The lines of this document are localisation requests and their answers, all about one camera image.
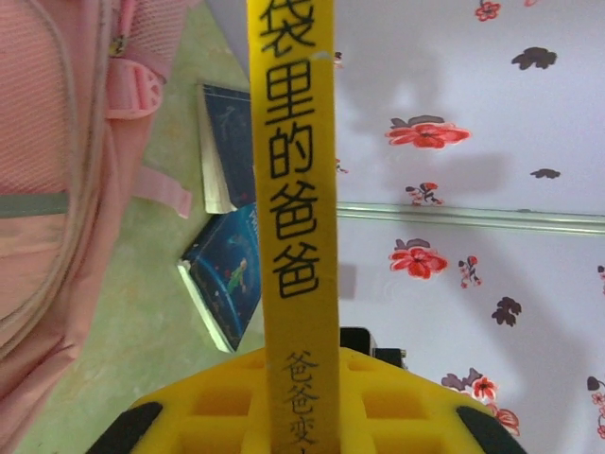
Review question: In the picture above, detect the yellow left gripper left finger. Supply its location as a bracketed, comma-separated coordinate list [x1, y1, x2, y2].
[88, 347, 271, 454]

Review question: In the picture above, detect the pink school backpack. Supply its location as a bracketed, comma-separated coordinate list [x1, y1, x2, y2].
[0, 0, 194, 454]

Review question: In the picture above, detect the blue little prince book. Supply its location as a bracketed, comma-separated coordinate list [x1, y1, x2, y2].
[176, 202, 264, 354]

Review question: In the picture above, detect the dark blue starry book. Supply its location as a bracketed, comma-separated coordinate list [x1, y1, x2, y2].
[195, 81, 259, 215]

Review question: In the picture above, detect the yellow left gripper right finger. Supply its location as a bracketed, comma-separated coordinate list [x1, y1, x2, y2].
[337, 347, 527, 454]

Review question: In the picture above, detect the yellow book with black print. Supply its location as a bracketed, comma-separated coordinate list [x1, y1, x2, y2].
[244, 0, 342, 454]

